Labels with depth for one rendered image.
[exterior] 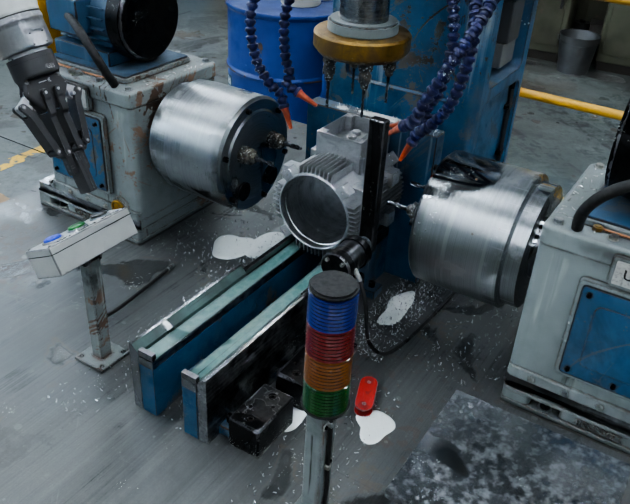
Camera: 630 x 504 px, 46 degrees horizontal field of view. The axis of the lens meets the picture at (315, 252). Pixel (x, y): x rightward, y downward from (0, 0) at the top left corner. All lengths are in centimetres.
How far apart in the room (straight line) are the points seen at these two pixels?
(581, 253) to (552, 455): 30
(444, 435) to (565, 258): 33
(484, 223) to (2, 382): 87
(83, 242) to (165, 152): 39
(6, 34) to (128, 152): 47
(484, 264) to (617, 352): 25
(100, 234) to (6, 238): 58
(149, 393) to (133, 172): 57
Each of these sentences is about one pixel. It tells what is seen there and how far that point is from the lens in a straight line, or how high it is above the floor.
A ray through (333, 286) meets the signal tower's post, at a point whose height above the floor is 122.
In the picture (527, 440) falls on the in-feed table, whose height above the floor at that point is 92.
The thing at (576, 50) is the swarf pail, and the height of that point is 19.
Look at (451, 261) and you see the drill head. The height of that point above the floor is 103.
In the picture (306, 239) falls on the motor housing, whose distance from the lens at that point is 147.
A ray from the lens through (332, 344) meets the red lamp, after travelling 88.
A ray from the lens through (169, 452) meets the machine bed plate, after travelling 124.
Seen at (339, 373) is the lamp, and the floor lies 110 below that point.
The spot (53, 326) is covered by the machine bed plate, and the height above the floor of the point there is 80.
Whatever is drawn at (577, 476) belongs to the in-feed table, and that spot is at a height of 92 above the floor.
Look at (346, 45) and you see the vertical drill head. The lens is 133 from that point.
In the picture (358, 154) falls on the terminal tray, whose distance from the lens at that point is 141.
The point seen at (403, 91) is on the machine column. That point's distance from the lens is 161.
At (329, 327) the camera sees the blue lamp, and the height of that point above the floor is 118.
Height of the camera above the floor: 170
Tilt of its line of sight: 32 degrees down
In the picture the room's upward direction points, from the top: 3 degrees clockwise
